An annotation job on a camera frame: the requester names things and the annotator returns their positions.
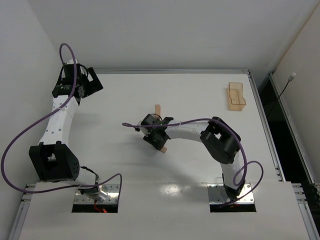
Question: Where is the wood block five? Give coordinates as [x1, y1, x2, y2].
[160, 146, 167, 153]

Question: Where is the wood block seven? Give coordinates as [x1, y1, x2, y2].
[154, 104, 161, 119]

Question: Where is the clear amber plastic box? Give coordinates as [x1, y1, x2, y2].
[226, 82, 247, 111]

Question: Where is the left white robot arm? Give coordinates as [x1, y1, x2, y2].
[28, 61, 103, 194]

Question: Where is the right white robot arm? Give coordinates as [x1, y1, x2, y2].
[136, 114, 245, 200]

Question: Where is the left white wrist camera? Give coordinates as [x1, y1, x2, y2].
[66, 59, 78, 65]

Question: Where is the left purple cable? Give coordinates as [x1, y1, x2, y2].
[0, 43, 123, 195]

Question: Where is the purple cable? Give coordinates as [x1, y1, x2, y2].
[0, 43, 123, 195]
[121, 118, 265, 207]

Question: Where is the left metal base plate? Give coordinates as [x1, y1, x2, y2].
[73, 184, 120, 205]

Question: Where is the metal base plate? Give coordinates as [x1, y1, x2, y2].
[73, 184, 120, 205]
[207, 184, 255, 206]

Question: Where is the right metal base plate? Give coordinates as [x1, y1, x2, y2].
[207, 184, 255, 206]

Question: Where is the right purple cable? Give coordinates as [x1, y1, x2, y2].
[121, 118, 265, 207]

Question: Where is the black wall cable white plug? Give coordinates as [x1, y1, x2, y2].
[270, 72, 296, 112]

